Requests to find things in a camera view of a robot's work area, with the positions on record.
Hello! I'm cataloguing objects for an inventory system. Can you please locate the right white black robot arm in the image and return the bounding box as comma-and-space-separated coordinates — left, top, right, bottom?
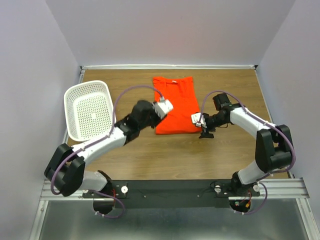
191, 91, 296, 196

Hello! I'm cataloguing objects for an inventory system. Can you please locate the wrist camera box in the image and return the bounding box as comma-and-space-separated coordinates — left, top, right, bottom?
191, 112, 207, 128
153, 99, 174, 119

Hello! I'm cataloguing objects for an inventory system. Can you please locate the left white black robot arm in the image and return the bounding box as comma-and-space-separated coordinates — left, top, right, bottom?
44, 98, 173, 198

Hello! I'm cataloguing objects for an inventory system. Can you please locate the orange t shirt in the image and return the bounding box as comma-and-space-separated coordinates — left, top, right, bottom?
152, 76, 201, 135

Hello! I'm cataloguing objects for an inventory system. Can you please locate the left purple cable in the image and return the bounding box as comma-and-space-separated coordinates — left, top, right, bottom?
50, 84, 165, 219

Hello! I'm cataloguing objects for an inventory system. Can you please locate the purple cable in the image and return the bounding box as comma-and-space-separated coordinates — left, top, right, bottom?
50, 84, 165, 219
198, 90, 297, 216

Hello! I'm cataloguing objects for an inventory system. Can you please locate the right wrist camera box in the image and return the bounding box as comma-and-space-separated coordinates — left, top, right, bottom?
191, 112, 207, 128

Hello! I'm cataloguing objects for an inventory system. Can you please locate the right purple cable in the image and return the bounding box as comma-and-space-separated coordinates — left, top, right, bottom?
198, 90, 297, 216

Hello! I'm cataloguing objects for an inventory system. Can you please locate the aluminium frame rail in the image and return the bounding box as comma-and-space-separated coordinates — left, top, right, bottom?
29, 66, 86, 240

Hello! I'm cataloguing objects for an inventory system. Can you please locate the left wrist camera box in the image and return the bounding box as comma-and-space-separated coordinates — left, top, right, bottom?
153, 99, 174, 119

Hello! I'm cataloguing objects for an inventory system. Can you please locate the white perforated plastic basket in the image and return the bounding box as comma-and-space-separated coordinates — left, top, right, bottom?
63, 80, 113, 142

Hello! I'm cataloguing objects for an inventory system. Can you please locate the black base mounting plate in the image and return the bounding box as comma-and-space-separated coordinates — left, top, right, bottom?
83, 179, 260, 209

